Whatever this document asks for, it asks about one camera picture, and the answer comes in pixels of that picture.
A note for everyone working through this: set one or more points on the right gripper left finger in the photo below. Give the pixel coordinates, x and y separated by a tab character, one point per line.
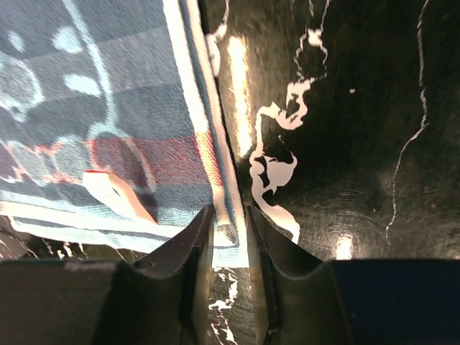
179	279

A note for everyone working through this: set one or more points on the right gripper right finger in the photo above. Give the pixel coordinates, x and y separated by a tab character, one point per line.
278	268

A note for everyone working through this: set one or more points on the light blue patterned towel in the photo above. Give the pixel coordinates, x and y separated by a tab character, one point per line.
111	127

